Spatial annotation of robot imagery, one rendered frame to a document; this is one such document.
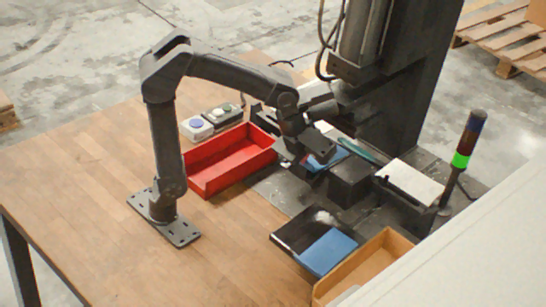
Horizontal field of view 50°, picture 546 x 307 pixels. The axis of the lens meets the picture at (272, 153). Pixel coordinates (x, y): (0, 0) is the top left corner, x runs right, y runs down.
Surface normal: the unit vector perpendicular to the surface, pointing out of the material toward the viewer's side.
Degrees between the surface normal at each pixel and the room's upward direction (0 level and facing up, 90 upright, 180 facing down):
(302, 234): 0
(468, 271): 0
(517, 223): 0
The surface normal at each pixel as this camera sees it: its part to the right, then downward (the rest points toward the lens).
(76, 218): 0.11, -0.77
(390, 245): -0.70, 0.39
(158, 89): 0.21, 0.63
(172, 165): 0.26, 0.44
